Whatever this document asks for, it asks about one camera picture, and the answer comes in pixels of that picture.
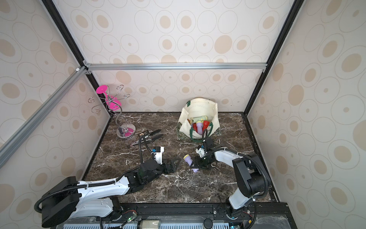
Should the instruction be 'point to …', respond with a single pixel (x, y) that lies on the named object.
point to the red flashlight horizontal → (195, 127)
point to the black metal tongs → (149, 135)
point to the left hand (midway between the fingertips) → (180, 161)
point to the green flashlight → (202, 118)
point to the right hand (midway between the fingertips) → (199, 166)
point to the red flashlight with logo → (205, 124)
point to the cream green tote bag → (197, 107)
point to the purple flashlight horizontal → (188, 160)
